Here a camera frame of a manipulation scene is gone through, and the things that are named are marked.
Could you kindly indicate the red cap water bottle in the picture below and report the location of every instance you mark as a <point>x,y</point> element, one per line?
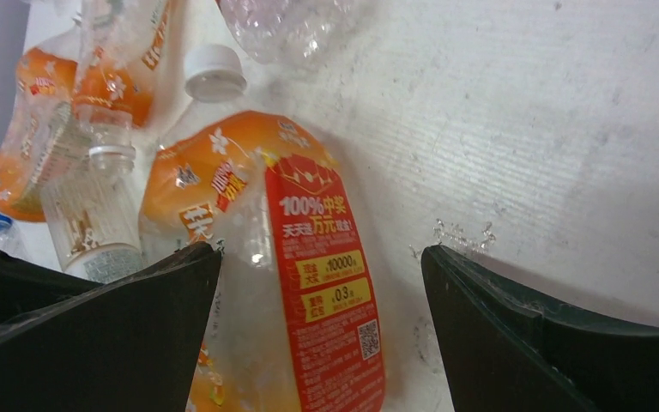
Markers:
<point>292,33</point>

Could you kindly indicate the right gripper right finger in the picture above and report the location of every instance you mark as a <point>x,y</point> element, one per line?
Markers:
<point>508,347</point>

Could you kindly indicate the flat orange crushed bottle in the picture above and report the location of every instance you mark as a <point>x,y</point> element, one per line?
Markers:
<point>42,140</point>

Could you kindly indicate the blue cap bottle left edge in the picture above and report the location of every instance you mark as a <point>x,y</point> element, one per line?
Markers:
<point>11,240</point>

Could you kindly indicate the coffee bottle green cap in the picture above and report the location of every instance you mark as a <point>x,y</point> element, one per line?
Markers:
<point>86,202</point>

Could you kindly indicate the crushed orange label bottle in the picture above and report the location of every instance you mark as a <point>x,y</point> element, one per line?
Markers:
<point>122,45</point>

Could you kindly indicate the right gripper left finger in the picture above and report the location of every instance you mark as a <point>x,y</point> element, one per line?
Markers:
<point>67,344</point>

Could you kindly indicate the large orange crushed bottle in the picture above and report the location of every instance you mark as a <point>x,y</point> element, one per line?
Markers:
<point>294,324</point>

